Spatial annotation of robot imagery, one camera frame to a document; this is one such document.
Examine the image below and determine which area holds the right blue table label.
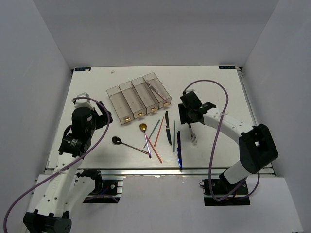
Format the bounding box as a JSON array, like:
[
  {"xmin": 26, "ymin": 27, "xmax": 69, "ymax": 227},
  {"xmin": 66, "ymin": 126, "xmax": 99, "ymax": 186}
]
[{"xmin": 218, "ymin": 65, "xmax": 236, "ymax": 69}]

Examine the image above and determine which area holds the blue table label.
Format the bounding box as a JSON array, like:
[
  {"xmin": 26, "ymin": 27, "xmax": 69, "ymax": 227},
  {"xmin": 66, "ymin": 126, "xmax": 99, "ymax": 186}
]
[
  {"xmin": 218, "ymin": 65, "xmax": 236, "ymax": 69},
  {"xmin": 74, "ymin": 67, "xmax": 91, "ymax": 72}
]

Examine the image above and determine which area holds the fork with pink handle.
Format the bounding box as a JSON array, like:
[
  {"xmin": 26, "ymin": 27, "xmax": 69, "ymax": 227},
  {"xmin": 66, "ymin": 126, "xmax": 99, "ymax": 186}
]
[{"xmin": 146, "ymin": 80, "xmax": 166, "ymax": 101}]

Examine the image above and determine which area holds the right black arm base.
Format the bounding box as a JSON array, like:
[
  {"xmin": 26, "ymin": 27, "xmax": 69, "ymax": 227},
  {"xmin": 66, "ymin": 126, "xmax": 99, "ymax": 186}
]
[{"xmin": 199, "ymin": 179, "xmax": 251, "ymax": 206}]

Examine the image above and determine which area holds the teal chopstick left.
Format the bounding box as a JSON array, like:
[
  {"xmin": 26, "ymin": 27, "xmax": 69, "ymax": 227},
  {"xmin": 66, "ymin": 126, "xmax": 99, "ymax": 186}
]
[{"xmin": 149, "ymin": 119, "xmax": 160, "ymax": 138}]

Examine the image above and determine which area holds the iridescent blue knife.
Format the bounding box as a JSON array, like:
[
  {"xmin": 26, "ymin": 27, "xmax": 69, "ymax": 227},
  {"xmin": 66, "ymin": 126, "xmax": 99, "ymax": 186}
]
[{"xmin": 177, "ymin": 131, "xmax": 183, "ymax": 171}]

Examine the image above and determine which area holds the left blue table label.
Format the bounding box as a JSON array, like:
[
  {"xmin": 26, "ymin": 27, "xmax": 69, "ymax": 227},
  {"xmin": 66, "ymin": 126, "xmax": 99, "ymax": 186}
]
[{"xmin": 74, "ymin": 67, "xmax": 91, "ymax": 72}]

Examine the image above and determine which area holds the long orange chopstick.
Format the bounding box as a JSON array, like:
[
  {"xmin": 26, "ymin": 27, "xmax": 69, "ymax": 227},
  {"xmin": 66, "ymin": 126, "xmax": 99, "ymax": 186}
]
[{"xmin": 147, "ymin": 137, "xmax": 163, "ymax": 164}]

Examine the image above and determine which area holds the black knife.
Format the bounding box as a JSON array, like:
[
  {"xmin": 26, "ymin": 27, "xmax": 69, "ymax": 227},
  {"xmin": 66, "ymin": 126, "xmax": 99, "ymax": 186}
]
[{"xmin": 165, "ymin": 111, "xmax": 172, "ymax": 145}]

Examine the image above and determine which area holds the short orange chopstick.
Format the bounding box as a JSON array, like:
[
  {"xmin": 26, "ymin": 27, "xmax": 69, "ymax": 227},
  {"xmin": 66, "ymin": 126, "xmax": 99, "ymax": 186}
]
[{"xmin": 154, "ymin": 117, "xmax": 164, "ymax": 146}]

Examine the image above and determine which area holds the aluminium table rail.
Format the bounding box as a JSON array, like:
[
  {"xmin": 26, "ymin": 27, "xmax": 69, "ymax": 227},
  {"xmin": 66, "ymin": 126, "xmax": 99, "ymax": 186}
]
[{"xmin": 45, "ymin": 167, "xmax": 276, "ymax": 177}]

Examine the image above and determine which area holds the gold spoon purple handle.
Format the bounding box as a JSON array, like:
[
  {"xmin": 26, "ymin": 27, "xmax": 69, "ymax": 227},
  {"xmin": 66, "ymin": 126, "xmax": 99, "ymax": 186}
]
[{"xmin": 139, "ymin": 123, "xmax": 152, "ymax": 158}]

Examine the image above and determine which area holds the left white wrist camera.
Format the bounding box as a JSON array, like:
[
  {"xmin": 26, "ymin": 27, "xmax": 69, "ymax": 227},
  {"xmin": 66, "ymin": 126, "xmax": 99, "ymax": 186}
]
[{"xmin": 71, "ymin": 92, "xmax": 94, "ymax": 110}]

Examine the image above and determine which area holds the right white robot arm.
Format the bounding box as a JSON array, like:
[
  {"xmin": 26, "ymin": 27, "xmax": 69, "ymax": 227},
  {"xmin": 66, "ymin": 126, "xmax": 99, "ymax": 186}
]
[{"xmin": 178, "ymin": 91, "xmax": 278, "ymax": 194}]

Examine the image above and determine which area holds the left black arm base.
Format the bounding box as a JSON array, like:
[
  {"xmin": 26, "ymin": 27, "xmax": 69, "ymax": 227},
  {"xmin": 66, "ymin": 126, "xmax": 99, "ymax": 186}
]
[{"xmin": 76, "ymin": 170, "xmax": 123, "ymax": 203}]

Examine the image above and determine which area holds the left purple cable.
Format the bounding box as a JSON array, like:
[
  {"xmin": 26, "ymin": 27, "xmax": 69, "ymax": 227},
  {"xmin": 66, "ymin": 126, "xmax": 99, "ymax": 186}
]
[{"xmin": 4, "ymin": 97, "xmax": 110, "ymax": 233}]

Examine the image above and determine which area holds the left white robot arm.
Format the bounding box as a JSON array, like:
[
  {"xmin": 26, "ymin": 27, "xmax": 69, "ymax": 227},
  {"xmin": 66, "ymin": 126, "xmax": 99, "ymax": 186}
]
[{"xmin": 23, "ymin": 97, "xmax": 113, "ymax": 233}]

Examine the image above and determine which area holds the teal chopstick right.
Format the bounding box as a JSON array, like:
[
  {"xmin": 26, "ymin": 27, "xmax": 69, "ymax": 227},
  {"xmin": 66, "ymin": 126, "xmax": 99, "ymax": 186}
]
[{"xmin": 173, "ymin": 120, "xmax": 176, "ymax": 153}]

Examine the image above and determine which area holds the teal chopstick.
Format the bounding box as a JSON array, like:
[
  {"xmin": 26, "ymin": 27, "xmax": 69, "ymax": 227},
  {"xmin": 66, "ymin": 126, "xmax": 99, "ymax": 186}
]
[
  {"xmin": 173, "ymin": 120, "xmax": 176, "ymax": 153},
  {"xmin": 149, "ymin": 119, "xmax": 160, "ymax": 138}
]

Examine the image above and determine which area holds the fork with dark handle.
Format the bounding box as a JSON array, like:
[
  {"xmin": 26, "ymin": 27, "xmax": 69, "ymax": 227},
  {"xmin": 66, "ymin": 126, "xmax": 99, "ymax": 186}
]
[{"xmin": 188, "ymin": 124, "xmax": 197, "ymax": 146}]

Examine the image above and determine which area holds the black spoon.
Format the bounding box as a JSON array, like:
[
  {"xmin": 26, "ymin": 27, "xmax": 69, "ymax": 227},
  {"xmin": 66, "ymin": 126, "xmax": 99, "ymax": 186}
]
[{"xmin": 111, "ymin": 136, "xmax": 148, "ymax": 154}]

